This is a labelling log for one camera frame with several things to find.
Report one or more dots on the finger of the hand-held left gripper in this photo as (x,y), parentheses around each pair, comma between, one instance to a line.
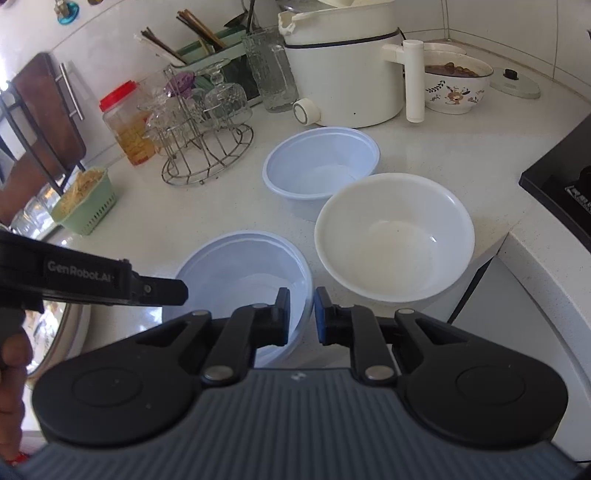
(159,290)

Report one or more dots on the small white bowl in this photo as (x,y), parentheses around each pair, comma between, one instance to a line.
(443,47)

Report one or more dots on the clear rack glass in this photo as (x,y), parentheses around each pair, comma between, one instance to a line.
(164,120)

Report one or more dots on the purple round object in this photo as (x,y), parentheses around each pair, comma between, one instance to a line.
(179,84)

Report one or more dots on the white electric cooking pot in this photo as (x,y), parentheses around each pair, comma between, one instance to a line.
(346,69)

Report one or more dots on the black induction cooktop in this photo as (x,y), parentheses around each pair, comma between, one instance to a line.
(554,194)

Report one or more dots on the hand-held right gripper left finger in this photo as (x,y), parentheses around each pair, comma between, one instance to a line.
(282,318)

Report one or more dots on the person's left hand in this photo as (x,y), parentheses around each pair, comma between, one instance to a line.
(14,392)

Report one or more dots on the teal pipe flange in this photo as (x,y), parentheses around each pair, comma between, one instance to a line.
(64,13)

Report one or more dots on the green plastic basket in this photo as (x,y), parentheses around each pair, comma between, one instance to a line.
(90,212)

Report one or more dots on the squirrel print plate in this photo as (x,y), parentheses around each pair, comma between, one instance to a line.
(53,334)

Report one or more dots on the wooden cutting board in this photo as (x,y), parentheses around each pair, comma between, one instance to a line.
(41,120)

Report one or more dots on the pale blue bowl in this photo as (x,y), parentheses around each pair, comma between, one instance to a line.
(323,170)
(217,277)

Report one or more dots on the clear drinking glass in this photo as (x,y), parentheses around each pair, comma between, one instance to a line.
(48,201)
(23,221)

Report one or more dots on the green chopstick holder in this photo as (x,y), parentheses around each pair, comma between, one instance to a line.
(231,55)

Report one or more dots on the pale dried noodles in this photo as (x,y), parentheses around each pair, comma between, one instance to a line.
(78,191)

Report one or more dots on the printed ceramic bowl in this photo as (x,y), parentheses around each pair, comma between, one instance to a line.
(455,94)

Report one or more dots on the tall textured glass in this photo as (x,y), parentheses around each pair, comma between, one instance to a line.
(272,74)

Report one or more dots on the red lid plastic jar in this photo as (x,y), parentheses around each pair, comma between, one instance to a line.
(127,134)

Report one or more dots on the glass pot lid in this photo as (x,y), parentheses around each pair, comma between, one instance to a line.
(515,85)

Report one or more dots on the bundle of chopsticks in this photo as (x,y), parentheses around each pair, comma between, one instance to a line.
(198,30)

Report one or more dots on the clear stemmed glass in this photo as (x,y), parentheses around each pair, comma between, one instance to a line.
(226,99)

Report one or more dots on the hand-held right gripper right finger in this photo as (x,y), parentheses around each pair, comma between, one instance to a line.
(322,318)

